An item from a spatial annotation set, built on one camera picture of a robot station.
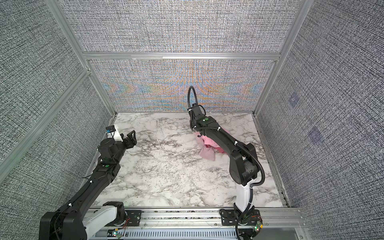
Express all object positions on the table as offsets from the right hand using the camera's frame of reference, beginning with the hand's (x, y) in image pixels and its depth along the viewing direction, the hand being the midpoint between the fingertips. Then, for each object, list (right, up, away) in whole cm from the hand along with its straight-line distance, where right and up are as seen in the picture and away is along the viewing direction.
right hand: (199, 121), depth 92 cm
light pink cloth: (+6, -17, +3) cm, 19 cm away
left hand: (-39, -7, -10) cm, 40 cm away
